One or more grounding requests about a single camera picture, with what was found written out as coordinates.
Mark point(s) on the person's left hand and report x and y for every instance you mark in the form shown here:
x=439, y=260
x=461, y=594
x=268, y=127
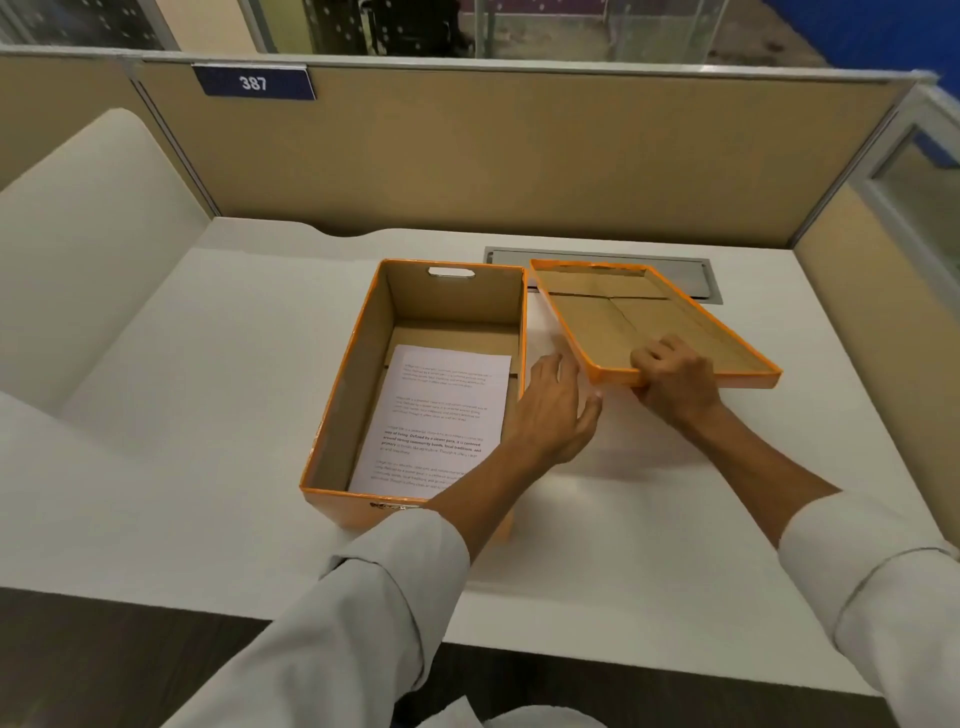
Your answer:
x=551, y=416

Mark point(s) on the person's right hand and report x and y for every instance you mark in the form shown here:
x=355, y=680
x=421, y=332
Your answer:
x=682, y=386

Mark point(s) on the person's right fingers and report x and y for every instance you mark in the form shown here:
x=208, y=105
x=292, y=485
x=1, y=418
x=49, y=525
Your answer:
x=660, y=360

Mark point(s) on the person's left thumb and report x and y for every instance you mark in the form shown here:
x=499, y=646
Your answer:
x=592, y=411

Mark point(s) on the orange cardboard box lid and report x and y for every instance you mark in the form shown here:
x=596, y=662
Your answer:
x=637, y=322

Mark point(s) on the person's right forearm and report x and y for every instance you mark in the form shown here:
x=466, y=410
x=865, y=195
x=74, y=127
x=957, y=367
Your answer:
x=832, y=540

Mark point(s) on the person's left forearm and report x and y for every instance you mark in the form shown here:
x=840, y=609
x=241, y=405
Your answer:
x=375, y=592

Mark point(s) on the printed white paper sheet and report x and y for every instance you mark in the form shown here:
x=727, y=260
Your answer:
x=431, y=424

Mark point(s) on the orange cardboard storage box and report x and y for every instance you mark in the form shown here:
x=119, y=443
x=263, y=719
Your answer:
x=360, y=390

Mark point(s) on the beige partition with glass window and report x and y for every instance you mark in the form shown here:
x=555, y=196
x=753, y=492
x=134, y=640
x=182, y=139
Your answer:
x=892, y=300

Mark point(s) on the beige desk partition panel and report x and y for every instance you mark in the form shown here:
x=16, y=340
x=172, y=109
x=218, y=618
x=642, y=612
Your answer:
x=510, y=157

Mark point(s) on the person's white shirt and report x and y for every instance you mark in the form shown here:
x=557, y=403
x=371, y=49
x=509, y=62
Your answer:
x=525, y=716

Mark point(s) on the blue number sign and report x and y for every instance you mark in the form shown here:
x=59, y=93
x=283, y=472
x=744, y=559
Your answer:
x=253, y=82

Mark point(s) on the white curved desk divider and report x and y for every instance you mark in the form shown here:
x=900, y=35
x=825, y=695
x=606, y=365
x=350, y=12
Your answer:
x=90, y=247

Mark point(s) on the narrow beige partition panel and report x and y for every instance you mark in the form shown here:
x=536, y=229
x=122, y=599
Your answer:
x=67, y=112

